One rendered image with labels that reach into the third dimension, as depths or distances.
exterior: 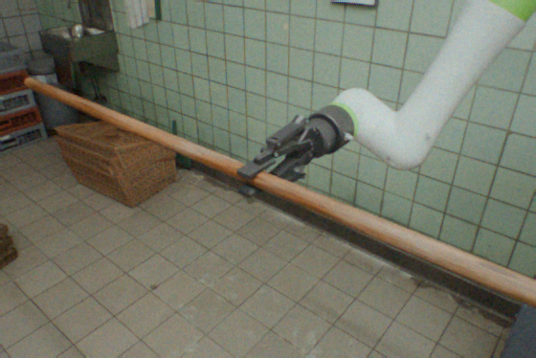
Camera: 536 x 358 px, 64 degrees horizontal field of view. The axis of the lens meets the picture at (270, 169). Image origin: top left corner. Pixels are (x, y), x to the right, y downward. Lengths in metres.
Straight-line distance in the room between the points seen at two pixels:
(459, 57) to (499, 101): 0.99
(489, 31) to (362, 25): 1.17
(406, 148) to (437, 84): 0.14
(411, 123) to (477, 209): 1.20
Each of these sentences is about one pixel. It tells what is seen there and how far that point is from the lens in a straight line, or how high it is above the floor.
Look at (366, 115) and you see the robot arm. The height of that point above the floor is 1.21.
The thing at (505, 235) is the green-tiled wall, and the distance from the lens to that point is 2.11.
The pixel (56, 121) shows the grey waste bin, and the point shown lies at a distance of 4.08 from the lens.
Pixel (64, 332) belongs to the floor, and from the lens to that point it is 2.22.
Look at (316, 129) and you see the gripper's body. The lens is 0.84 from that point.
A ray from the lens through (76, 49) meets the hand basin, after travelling 3.32.
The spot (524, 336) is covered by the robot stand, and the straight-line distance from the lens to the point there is 1.56.
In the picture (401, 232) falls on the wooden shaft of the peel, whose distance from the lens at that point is 0.62.
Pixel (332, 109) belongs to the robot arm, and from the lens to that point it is 0.89.
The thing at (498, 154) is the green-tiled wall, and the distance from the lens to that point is 1.95.
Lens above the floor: 1.57
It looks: 30 degrees down
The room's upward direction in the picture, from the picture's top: straight up
